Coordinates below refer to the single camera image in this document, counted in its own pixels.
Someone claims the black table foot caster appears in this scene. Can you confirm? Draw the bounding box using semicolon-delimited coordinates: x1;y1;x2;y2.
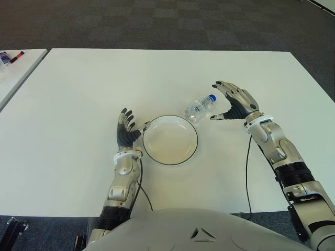
6;216;29;237

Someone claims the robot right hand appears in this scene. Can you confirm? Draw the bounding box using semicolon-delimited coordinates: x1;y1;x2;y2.
210;81;260;121

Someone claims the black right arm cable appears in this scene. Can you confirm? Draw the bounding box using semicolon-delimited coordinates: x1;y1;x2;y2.
245;134;253;220

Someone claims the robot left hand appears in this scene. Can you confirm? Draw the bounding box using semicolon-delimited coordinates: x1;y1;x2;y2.
116;107;152;151

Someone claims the clear water bottle blue cap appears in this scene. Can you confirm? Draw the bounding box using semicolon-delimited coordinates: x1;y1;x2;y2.
184;94;218;122

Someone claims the white plate black rim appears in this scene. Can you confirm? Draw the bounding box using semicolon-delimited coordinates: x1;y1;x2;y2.
142;114;199;166

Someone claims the white side table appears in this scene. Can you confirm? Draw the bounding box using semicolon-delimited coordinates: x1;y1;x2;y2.
0;49;48;110

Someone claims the grey robot torso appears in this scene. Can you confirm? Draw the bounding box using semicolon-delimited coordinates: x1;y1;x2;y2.
83;208;312;251

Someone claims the red black marker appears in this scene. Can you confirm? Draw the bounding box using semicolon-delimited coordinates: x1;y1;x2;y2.
8;51;25;64

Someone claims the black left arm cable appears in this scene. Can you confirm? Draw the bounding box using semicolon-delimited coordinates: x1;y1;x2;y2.
137;156;154;212

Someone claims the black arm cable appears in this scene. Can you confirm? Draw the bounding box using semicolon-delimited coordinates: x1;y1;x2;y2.
137;156;154;212
245;134;253;220

